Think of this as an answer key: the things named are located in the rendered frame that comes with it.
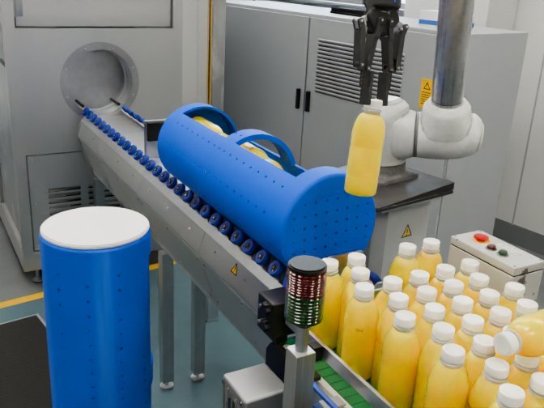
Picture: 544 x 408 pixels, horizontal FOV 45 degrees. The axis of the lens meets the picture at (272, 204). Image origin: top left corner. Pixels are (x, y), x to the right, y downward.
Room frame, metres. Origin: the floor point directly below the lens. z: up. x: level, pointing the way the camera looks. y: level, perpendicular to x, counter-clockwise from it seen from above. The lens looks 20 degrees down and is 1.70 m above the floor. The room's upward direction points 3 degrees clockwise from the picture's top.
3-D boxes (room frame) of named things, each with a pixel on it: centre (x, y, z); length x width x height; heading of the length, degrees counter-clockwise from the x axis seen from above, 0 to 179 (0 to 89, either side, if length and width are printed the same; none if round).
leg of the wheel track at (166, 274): (2.33, 0.40, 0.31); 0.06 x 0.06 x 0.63; 30
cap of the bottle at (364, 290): (1.18, -0.19, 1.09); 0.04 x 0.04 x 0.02
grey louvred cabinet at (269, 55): (4.05, -0.35, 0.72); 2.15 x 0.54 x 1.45; 38
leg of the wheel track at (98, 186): (3.18, 0.90, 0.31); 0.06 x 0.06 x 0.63; 30
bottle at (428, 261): (1.44, -0.38, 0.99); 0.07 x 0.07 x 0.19
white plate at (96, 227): (1.59, 0.46, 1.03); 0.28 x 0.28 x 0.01
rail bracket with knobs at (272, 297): (1.32, -0.03, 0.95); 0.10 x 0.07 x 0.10; 120
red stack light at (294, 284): (0.95, -0.06, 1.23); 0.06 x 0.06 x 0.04
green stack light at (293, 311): (0.95, -0.06, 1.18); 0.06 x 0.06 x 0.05
